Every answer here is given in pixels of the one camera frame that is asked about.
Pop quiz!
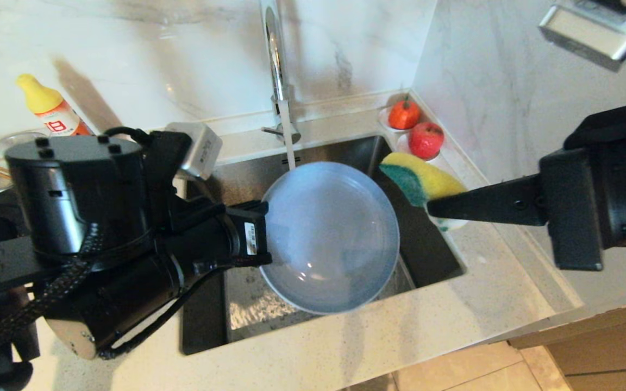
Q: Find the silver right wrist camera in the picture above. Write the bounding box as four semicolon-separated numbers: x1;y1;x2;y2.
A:
539;0;626;72

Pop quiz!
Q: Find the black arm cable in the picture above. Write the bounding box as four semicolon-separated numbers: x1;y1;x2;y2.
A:
104;126;153;143

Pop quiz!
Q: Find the light blue plate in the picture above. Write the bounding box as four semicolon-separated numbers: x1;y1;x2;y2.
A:
259;161;400;316

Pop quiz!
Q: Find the red toy apple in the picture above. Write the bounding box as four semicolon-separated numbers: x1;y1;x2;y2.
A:
408;123;445;161

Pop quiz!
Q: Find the wooden cabinet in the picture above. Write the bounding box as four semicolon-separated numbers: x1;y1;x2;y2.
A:
508;293;626;391

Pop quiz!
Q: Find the chrome faucet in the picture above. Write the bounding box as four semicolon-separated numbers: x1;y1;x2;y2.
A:
255;0;302;169

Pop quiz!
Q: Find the yellow green sponge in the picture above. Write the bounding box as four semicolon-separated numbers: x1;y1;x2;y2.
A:
379;152;468;231

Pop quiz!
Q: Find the black braided left cable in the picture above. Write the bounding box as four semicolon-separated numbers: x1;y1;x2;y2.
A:
0;228;96;364

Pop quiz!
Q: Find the small white dish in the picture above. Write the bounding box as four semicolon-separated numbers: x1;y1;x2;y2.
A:
377;108;421;135
397;134;442;164

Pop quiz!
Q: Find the orange toy pumpkin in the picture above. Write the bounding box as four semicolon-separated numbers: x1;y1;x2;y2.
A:
388;97;421;132

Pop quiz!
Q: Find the orange dish soap bottle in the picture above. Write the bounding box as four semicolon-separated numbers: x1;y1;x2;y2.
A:
16;73;95;136

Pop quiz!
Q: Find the stainless steel sink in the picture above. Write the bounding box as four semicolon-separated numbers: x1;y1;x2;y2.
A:
181;136;466;356

